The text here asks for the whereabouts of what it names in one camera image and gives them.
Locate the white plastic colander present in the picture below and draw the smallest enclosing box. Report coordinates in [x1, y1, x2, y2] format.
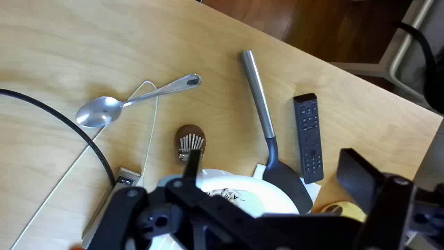
[148, 167, 302, 250]

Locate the silver metal spoon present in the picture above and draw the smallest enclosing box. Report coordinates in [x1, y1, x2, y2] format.
[75, 74, 201, 128]

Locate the black cable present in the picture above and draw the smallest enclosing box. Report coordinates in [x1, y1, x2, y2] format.
[0, 88, 118, 189]

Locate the white thin cable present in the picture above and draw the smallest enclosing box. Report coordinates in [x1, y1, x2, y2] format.
[8, 79, 159, 250]

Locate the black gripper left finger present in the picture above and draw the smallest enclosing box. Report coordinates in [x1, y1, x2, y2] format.
[86, 188, 150, 250]

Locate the yellow tape roll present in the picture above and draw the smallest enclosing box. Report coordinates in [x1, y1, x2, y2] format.
[313, 201, 366, 222]

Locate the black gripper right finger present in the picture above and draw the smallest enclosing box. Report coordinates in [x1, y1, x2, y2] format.
[336, 149, 415, 250]

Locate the brown round hairbrush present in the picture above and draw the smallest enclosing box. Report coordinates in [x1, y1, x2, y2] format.
[175, 125, 207, 163]

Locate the black spatula with steel handle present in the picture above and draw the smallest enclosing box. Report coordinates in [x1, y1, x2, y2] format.
[240, 50, 313, 214]

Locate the black remote control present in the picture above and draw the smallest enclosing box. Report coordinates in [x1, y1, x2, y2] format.
[293, 93, 323, 183]

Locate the wooden table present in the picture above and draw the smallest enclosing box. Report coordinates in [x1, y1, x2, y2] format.
[0, 0, 441, 250]

